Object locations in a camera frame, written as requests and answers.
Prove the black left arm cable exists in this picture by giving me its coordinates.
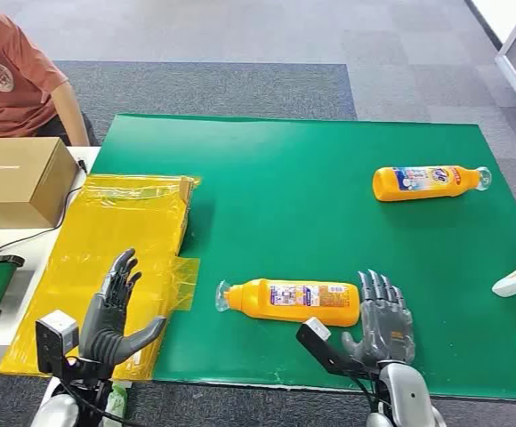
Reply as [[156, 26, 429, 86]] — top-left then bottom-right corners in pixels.
[[58, 376, 148, 427]]

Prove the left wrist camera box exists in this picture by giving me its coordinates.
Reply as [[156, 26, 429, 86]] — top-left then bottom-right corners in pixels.
[[35, 310, 80, 377]]

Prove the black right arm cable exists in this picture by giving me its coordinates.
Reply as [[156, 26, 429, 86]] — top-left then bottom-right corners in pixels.
[[347, 372, 393, 415]]

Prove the orange bottle with clear cap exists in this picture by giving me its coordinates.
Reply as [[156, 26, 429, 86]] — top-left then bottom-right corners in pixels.
[[372, 165, 493, 204], [215, 278, 361, 329]]

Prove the person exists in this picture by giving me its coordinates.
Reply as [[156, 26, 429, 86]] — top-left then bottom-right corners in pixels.
[[0, 0, 101, 148]]

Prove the brown cardboard box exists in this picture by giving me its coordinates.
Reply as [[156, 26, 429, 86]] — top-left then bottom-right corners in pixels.
[[0, 137, 80, 231]]

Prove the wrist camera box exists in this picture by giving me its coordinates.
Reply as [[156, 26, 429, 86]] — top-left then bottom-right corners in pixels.
[[295, 317, 367, 378], [35, 310, 80, 377]]

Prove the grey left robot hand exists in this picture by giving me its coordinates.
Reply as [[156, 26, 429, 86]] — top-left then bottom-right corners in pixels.
[[78, 247, 167, 374]]

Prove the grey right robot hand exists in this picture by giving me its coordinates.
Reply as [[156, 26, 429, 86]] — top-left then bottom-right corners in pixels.
[[341, 270, 415, 369]]

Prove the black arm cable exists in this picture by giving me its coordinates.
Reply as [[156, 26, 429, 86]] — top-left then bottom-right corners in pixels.
[[58, 376, 148, 427], [347, 372, 393, 415]]

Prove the green table mat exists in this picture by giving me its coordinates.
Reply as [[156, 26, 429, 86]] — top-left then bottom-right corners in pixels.
[[92, 113, 516, 402]]

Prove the white side table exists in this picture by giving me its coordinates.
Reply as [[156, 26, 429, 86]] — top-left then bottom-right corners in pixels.
[[0, 145, 101, 367]]

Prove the black power cable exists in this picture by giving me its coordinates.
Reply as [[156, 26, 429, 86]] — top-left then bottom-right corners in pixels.
[[0, 158, 89, 254]]

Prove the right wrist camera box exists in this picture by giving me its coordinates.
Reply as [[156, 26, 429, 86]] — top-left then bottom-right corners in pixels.
[[295, 317, 367, 378]]

